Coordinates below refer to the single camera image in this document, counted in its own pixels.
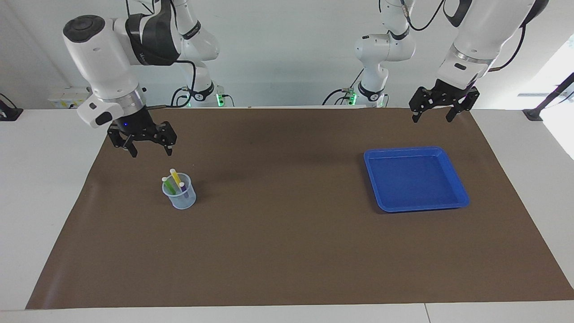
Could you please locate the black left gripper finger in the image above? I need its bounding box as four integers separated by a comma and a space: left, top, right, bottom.
409, 87, 438, 123
446, 87, 480, 123

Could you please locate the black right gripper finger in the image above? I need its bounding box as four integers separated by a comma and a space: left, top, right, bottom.
152, 121, 178, 157
108, 128, 139, 157

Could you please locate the translucent plastic cup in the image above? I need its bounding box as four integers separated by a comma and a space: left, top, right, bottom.
161, 173, 196, 210

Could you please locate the black clamp stand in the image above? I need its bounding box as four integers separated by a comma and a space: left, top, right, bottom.
522, 72, 574, 122

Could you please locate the blue plastic tray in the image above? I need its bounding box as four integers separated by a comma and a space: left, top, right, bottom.
363, 146, 470, 213

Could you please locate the brown table mat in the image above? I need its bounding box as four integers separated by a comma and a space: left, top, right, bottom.
26, 107, 574, 310

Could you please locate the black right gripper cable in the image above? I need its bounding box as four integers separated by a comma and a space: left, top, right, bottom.
146, 58, 198, 109

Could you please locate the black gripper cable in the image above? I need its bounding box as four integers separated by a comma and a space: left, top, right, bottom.
399, 0, 527, 72
146, 58, 198, 109

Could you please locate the white wall socket box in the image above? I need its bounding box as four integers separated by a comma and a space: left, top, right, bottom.
48, 87, 92, 109

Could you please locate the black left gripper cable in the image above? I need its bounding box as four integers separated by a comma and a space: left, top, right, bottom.
399, 0, 527, 72

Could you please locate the small black desk mount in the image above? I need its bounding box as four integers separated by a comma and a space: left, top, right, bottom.
0, 93, 23, 122

